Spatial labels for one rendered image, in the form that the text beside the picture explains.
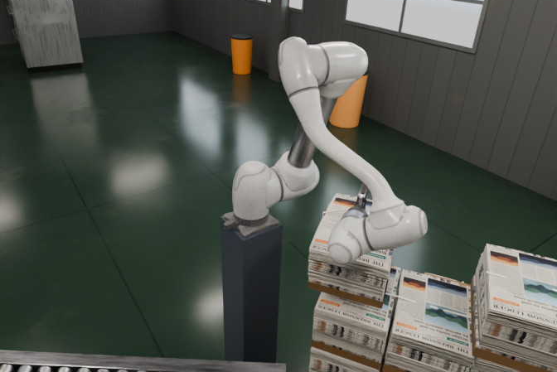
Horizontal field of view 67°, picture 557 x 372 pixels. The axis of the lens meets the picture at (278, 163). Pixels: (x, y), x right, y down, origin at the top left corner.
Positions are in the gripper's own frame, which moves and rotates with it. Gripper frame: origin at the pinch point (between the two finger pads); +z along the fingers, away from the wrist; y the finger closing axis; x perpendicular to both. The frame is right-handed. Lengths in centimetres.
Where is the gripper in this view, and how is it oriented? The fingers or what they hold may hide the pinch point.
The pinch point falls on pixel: (365, 195)
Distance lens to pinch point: 160.3
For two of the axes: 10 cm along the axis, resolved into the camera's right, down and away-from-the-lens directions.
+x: 9.3, 2.2, -3.0
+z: 3.6, -3.5, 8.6
